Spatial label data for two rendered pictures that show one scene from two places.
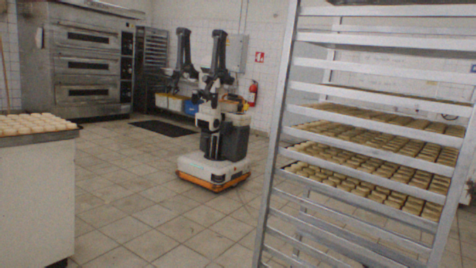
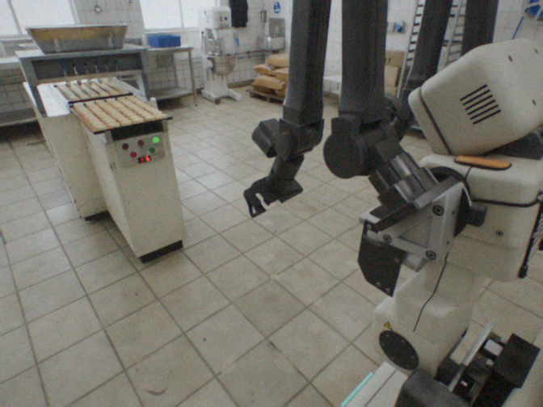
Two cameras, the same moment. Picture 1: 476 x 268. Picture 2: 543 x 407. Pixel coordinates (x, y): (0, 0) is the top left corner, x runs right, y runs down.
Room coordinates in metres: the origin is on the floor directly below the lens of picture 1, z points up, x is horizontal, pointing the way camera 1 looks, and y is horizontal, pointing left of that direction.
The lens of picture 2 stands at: (2.96, -0.29, 1.44)
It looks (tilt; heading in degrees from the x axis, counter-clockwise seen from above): 32 degrees down; 107
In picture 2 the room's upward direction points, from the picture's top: straight up
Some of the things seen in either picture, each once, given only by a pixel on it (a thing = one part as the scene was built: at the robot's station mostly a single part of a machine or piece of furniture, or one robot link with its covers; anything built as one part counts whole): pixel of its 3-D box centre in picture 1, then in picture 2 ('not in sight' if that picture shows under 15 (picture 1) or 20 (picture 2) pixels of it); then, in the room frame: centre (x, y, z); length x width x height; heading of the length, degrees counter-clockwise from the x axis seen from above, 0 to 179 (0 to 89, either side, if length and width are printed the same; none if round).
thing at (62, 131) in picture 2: not in sight; (98, 140); (0.71, 1.85, 0.42); 1.28 x 0.72 x 0.84; 145
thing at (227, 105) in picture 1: (227, 105); not in sight; (3.44, 0.19, 0.87); 0.23 x 0.15 x 0.11; 58
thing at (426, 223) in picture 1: (344, 193); not in sight; (1.06, -0.41, 0.96); 0.64 x 0.03 x 0.03; 55
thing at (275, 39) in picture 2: not in sight; (273, 35); (0.96, 6.19, 0.93); 0.99 x 0.38 x 1.09; 148
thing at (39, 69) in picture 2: not in sight; (90, 77); (1.09, 1.57, 1.01); 0.72 x 0.33 x 0.34; 55
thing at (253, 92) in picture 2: not in sight; (284, 94); (1.42, 5.41, 0.06); 1.20 x 0.80 x 0.11; 151
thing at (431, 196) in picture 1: (349, 170); not in sight; (1.06, -0.41, 1.05); 0.64 x 0.03 x 0.03; 55
